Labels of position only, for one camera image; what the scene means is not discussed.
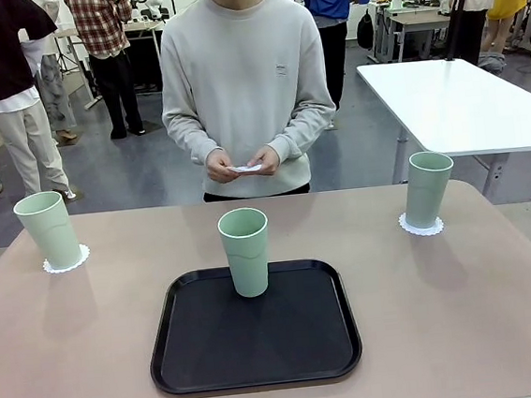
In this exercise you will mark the person's left hand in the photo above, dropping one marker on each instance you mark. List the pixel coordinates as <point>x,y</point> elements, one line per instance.
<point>269,163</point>

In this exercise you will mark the person's right hand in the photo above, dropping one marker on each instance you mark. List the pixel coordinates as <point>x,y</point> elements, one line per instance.
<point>218,168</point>

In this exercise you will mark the white scalloped paper coaster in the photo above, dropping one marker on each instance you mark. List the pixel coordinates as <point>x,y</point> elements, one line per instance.
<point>421,233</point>
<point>85,255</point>
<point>244,168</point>

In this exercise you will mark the light green plastic cup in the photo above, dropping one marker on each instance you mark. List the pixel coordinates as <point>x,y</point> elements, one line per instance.
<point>57,238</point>
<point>423,202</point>
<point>249,271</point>

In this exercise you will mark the person's right forearm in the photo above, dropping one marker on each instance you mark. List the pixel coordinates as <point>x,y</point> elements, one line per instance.
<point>191,140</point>

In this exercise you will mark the person's left forearm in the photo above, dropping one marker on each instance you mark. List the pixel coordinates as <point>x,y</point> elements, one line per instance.
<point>306,131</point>

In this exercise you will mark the person in beige sweatshirt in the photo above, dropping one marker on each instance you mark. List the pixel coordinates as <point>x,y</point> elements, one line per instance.
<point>243,69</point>

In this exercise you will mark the black backpack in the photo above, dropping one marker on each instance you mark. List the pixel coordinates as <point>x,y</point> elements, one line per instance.
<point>364,29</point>

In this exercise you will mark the bystander in grey patterned trousers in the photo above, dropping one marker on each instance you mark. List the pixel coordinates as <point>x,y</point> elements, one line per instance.
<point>55,97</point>

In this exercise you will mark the black plastic serving tray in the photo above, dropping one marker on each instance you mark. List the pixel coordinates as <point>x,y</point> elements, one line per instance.
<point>260,340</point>

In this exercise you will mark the bystander in plaid shirt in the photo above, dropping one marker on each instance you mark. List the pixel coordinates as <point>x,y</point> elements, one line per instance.
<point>98,22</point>

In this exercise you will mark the grey background desk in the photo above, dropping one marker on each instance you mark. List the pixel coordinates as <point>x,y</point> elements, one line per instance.
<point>417,19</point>

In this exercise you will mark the grey clothes bundle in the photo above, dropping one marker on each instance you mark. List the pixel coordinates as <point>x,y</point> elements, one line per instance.
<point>492,62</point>

